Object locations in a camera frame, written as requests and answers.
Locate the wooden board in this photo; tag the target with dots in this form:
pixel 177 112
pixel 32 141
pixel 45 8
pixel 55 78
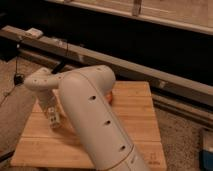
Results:
pixel 41 146

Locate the orange ceramic bowl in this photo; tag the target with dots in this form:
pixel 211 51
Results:
pixel 109 97

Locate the white plastic bottle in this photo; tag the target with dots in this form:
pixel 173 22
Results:
pixel 54 117

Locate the long grey beam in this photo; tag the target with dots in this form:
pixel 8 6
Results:
pixel 174 84

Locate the white small box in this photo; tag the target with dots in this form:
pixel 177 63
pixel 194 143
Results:
pixel 33 32

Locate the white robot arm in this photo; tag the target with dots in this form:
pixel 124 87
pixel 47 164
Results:
pixel 81 95

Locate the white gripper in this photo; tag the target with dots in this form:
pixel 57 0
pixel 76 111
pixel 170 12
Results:
pixel 47 101

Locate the blue box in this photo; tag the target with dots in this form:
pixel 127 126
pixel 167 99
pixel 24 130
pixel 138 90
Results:
pixel 206 154

